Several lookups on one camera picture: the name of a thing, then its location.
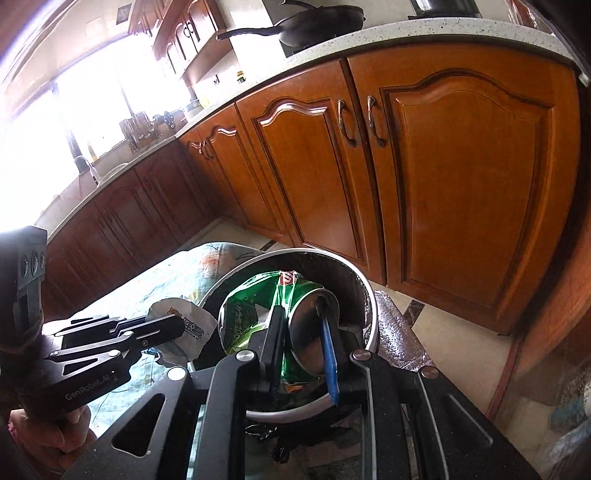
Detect black cooking pot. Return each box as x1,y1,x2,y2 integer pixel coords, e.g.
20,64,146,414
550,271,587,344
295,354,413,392
407,0,484,20

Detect white printed packet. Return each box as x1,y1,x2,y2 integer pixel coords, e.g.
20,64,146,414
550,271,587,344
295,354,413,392
148,298,219,366

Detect wooden kitchen base cabinets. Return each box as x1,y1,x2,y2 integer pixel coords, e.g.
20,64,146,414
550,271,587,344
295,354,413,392
32,44,583,335

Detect black wok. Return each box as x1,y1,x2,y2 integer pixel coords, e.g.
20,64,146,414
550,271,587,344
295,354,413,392
216,0,366,49

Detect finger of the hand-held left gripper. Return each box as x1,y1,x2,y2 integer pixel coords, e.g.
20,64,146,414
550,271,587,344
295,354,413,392
62,313,185,352
44,335,149,385

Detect white-rimmed round bin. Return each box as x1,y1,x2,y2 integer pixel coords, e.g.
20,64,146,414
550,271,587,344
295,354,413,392
194,247,380,426

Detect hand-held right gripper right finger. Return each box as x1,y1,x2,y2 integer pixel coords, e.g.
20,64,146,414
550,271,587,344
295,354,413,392
318,318,541,480

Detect teal floral tablecloth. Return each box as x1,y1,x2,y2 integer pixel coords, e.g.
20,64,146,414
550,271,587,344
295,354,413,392
69,242,262,480

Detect person's left hand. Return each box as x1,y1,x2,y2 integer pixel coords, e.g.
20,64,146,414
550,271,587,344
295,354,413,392
9,405,99,469

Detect green foil snack bag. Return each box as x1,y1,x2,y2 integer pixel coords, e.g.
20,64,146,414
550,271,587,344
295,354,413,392
217,269,340,386

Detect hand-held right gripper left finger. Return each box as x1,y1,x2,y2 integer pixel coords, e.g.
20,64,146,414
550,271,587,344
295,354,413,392
60,305,289,480

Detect chrome sink faucet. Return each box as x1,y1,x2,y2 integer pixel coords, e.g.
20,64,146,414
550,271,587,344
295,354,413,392
73,155,101,186

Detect wooden wall cabinets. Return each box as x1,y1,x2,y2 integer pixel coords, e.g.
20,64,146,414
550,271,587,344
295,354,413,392
128,0,223,88

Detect metal cabinet door handle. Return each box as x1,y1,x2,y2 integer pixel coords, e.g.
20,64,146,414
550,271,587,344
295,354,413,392
336,99,359,149
366,95,387,149

